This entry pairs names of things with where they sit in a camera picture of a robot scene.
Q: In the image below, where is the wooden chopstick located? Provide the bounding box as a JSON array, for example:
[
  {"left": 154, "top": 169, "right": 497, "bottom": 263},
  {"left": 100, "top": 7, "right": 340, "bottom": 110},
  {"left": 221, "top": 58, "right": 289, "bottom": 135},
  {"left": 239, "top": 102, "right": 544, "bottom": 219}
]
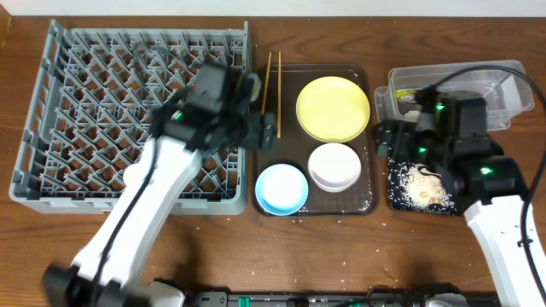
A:
[
  {"left": 276, "top": 51, "right": 282, "bottom": 139},
  {"left": 261, "top": 51, "right": 272, "bottom": 115}
]

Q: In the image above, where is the green orange snack wrapper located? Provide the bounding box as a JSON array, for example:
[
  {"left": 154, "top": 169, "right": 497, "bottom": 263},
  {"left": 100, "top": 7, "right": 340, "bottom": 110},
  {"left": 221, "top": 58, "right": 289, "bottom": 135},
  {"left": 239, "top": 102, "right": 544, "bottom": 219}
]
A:
[{"left": 396, "top": 89, "right": 417, "bottom": 102}]

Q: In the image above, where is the white bowl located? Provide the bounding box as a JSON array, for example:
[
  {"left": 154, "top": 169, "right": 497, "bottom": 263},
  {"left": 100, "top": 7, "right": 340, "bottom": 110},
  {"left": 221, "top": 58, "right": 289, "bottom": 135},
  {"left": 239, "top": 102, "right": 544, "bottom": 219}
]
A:
[{"left": 307, "top": 143, "right": 362, "bottom": 193}]

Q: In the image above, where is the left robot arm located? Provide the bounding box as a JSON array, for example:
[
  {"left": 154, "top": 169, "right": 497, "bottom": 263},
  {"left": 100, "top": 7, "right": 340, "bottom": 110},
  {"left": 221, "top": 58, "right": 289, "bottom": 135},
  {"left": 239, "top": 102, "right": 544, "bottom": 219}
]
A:
[{"left": 42, "top": 106, "right": 278, "bottom": 306}]

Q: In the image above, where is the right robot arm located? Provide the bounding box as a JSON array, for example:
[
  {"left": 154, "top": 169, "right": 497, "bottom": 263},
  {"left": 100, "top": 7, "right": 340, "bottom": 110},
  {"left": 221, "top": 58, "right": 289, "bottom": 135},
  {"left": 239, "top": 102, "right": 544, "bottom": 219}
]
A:
[{"left": 372, "top": 119, "right": 545, "bottom": 306}]

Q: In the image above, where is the spilled rice food waste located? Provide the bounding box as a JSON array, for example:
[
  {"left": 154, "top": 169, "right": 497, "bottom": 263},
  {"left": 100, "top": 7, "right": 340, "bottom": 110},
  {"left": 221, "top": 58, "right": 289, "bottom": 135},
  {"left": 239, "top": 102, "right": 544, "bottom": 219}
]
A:
[{"left": 388, "top": 159, "right": 457, "bottom": 212}]

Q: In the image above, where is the black waste tray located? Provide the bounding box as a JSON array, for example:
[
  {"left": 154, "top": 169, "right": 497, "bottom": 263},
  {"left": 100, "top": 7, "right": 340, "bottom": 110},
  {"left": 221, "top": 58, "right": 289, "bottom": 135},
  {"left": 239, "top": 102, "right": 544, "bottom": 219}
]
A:
[{"left": 386, "top": 157, "right": 466, "bottom": 217}]

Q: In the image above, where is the clear plastic waste bin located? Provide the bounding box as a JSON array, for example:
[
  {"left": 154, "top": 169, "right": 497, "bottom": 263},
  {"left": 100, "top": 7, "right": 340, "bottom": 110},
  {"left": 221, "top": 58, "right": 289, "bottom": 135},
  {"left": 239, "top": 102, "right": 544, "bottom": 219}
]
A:
[{"left": 375, "top": 61, "right": 535, "bottom": 131}]

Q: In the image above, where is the grey plastic dishwasher rack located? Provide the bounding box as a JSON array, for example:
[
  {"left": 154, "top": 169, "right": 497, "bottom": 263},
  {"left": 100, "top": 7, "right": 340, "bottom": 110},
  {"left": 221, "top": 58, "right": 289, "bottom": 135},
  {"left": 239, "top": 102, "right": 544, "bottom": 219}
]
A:
[{"left": 9, "top": 21, "right": 253, "bottom": 214}]

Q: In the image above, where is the dark brown serving tray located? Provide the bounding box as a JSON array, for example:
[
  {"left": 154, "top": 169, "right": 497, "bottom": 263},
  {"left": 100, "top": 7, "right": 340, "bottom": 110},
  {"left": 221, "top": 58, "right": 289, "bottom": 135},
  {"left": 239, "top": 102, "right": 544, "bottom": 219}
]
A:
[{"left": 253, "top": 63, "right": 379, "bottom": 217}]

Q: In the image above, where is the yellow round plate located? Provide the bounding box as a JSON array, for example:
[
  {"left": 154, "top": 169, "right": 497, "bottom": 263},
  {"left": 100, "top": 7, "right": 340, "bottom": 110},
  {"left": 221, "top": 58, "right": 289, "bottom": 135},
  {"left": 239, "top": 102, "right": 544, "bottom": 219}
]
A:
[{"left": 295, "top": 76, "right": 371, "bottom": 142}]

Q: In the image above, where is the light blue bowl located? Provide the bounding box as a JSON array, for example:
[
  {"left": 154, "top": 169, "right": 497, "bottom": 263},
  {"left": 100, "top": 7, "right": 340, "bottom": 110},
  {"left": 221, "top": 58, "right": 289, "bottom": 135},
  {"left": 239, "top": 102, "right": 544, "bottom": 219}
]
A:
[{"left": 254, "top": 164, "right": 309, "bottom": 216}]

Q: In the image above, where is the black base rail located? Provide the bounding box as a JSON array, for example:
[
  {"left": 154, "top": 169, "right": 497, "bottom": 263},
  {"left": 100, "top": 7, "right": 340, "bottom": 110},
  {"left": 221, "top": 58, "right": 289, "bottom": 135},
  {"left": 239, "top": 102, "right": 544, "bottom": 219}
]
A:
[{"left": 148, "top": 279, "right": 504, "bottom": 307}]

